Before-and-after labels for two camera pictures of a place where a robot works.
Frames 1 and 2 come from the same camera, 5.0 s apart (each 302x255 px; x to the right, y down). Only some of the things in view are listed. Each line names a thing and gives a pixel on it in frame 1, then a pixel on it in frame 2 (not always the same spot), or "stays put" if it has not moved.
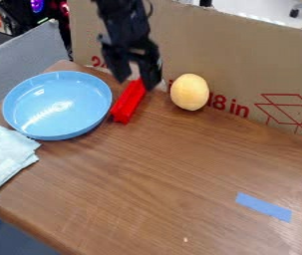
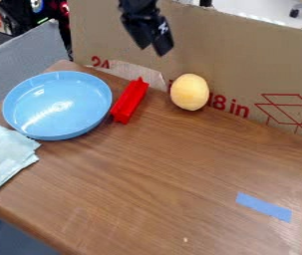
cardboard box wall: [260, 64] stays put
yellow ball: [189, 91] stays put
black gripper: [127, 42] → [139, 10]
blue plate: [56, 105] stays put
